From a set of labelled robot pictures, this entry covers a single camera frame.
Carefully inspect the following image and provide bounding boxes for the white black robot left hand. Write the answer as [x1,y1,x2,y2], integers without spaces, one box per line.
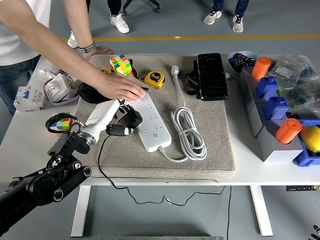
[83,98,141,141]

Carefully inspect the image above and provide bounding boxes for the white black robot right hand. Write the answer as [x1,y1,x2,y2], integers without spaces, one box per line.
[310,224,320,240]

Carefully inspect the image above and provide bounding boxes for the person's left hand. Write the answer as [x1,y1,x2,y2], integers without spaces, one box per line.
[82,45,115,63]

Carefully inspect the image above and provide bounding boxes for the person's right hand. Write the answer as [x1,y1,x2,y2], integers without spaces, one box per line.
[94,72,147,103]

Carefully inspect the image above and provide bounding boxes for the black plug adapter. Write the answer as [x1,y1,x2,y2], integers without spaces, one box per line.
[117,108,143,130]

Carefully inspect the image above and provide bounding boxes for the white power strip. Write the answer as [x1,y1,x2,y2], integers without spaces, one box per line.
[126,92,173,153]

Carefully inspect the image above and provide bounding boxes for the grey wristband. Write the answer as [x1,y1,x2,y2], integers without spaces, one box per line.
[77,41,97,54]

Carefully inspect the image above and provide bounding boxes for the large multicolour puzzle cube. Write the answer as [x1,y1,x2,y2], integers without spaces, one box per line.
[109,54,133,80]

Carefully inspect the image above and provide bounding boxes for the black cloth pouch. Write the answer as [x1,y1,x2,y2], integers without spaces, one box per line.
[77,82,113,105]

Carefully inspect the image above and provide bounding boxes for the person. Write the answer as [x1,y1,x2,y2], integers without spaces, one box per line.
[66,0,130,49]
[0,0,52,117]
[202,0,250,34]

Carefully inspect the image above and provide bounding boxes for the yellow tape measure red label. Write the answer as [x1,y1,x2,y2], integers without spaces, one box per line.
[143,70,166,90]

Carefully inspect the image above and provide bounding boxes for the small multicolour puzzle cube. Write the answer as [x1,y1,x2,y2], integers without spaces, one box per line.
[49,117,73,133]

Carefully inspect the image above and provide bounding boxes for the small white socket panel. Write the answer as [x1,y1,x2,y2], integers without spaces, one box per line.
[65,72,82,88]

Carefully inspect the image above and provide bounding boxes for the black table control panel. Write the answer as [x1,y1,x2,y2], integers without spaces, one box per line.
[286,185,320,192]

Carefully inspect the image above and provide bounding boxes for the grey-brown mat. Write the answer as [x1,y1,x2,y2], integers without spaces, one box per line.
[74,53,236,181]

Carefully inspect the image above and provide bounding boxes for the large white socket panel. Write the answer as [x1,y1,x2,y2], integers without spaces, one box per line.
[44,73,76,103]

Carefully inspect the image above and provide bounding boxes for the clear bag of metal parts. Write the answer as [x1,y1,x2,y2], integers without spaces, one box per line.
[36,62,63,80]

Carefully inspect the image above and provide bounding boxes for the white table leg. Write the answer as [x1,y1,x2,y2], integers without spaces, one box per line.
[70,185,91,238]
[249,185,274,237]

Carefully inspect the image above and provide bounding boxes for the black office chair base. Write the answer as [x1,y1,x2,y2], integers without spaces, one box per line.
[121,0,162,17]

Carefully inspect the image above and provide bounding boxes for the black device holder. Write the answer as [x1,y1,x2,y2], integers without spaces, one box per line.
[186,59,235,97]

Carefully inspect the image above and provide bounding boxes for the blue plastic bin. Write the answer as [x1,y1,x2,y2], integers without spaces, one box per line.
[292,118,320,168]

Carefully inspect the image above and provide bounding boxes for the white circuit breaker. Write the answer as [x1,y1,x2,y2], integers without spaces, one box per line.
[12,85,45,113]

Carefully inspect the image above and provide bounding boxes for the grey block holder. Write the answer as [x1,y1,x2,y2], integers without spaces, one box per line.
[237,66,305,163]

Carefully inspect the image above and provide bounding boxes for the yellow lemon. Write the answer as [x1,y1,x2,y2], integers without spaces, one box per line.
[299,125,320,153]

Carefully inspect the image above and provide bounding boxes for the glossy black flat device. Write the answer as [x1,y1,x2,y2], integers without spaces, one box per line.
[196,52,230,102]

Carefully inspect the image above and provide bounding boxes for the orange cylinder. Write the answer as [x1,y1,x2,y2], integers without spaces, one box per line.
[275,118,303,145]
[251,56,272,80]

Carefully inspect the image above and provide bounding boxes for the light blue bowl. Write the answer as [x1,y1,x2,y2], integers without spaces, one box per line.
[227,50,260,76]

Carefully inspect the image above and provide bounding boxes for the black packets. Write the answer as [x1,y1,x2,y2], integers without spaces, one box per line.
[229,52,256,71]

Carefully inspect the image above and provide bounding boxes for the blue plastic block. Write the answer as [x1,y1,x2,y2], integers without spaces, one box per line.
[263,96,290,121]
[255,76,279,100]

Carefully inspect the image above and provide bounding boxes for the clear plastic parts bag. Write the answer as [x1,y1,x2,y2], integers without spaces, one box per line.
[268,54,315,83]
[279,74,320,116]

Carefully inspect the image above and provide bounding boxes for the thin black strap loop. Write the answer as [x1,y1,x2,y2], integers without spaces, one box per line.
[128,58,146,80]

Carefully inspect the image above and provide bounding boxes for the thin black plug cord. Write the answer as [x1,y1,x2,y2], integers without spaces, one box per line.
[97,134,227,207]

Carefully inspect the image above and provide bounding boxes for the white power strip cable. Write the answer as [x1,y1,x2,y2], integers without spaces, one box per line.
[157,64,208,164]

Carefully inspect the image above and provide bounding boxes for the black hanging cable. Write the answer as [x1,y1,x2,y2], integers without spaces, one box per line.
[226,185,232,240]

